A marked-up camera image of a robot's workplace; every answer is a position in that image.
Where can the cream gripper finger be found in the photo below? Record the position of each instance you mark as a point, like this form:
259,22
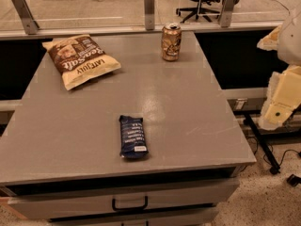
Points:
270,41
283,97

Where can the dark blue rxbar wrapper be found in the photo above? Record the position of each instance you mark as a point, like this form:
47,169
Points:
133,142

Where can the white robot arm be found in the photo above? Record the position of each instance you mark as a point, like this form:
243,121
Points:
289,39

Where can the brown sea salt chip bag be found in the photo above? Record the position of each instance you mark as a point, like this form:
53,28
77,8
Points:
79,59

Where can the black stand leg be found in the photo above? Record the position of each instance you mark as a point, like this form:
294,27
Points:
275,167

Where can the gold soda can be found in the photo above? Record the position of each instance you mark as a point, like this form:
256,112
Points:
171,41

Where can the grey drawer cabinet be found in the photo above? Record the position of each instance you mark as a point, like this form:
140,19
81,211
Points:
152,144

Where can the right metal railing bracket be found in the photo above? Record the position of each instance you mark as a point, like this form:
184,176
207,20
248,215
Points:
226,13

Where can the metal railing bracket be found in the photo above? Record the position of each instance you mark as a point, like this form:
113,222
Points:
30,26
226,13
149,14

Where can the middle metal railing bracket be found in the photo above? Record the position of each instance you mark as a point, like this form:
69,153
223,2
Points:
149,14

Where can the black upper drawer handle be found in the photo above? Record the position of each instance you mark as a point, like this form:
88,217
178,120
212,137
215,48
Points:
130,204

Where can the left metal railing bracket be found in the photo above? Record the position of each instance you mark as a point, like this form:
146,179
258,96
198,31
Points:
30,26

